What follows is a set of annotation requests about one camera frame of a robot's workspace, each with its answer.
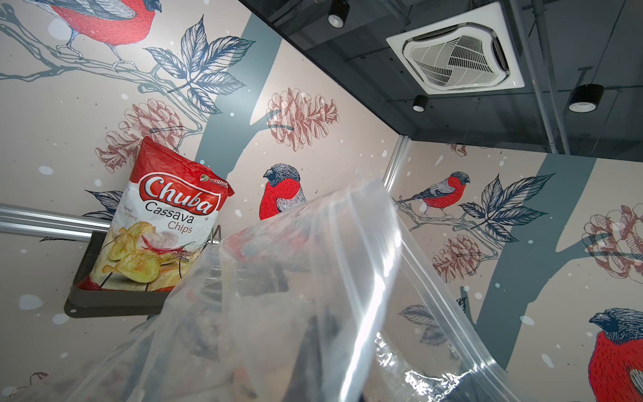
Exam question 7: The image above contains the black ceiling spotlight top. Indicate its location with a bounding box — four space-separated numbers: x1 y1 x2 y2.
328 0 350 28

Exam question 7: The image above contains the red Chuba chips bag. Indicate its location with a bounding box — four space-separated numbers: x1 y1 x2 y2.
78 138 234 292

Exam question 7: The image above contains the black ceiling spotlight middle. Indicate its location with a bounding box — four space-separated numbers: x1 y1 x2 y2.
412 95 429 113

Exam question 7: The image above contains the black ceiling spotlight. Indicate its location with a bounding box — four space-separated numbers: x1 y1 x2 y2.
412 95 429 113
328 0 350 28
568 84 604 113

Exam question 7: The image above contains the black ceiling spotlight right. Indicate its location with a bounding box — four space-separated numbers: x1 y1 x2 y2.
568 84 604 113

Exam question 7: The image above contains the clear plastic vacuum bag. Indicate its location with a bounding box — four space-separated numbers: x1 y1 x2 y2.
18 181 522 401

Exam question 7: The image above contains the black wall basket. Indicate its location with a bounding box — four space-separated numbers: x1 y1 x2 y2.
64 225 224 320

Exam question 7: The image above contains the white ceiling air conditioner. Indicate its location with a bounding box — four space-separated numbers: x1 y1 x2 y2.
386 2 525 95

